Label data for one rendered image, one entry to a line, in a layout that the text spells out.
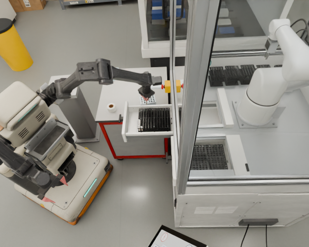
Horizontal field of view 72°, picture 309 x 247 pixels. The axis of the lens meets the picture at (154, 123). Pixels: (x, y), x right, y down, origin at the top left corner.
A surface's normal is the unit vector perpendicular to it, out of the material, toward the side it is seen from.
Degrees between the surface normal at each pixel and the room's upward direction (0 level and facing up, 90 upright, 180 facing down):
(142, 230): 0
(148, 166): 0
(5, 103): 42
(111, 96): 0
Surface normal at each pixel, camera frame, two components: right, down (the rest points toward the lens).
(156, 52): 0.00, 0.81
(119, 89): -0.06, -0.59
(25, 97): 0.56, -0.22
